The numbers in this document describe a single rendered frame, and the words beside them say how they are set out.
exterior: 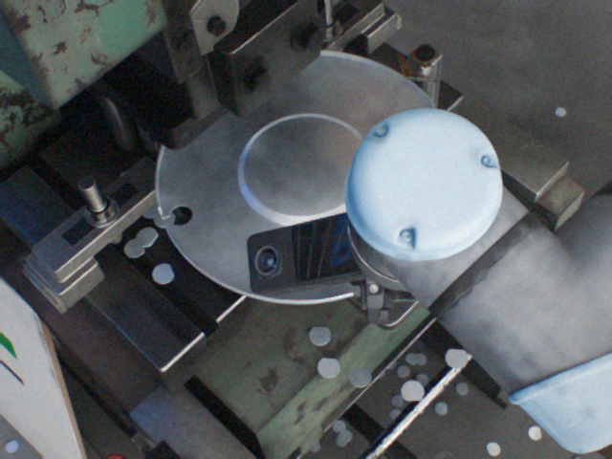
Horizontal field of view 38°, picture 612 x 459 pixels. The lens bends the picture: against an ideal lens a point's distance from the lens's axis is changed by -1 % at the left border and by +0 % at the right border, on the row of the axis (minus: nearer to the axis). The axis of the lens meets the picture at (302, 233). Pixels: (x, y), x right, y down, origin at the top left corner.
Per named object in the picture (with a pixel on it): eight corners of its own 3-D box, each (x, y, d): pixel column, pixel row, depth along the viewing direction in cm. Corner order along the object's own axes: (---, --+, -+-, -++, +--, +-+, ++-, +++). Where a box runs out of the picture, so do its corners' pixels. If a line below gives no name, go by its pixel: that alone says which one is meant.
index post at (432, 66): (440, 108, 97) (446, 48, 89) (422, 124, 96) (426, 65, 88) (421, 95, 98) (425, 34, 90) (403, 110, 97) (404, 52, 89)
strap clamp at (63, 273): (186, 208, 93) (166, 151, 84) (62, 315, 88) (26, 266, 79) (150, 176, 95) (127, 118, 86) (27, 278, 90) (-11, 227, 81)
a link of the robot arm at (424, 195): (433, 298, 41) (309, 169, 42) (416, 321, 52) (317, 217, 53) (553, 185, 42) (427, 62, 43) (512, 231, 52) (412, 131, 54)
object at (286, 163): (121, 113, 90) (120, 108, 90) (379, 20, 94) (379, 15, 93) (212, 353, 76) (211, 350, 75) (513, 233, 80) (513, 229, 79)
